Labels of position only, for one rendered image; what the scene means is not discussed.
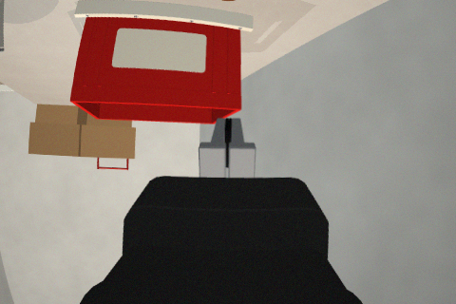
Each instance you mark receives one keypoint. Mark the red plastic crate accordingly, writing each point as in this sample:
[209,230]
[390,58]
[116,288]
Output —
[152,69]

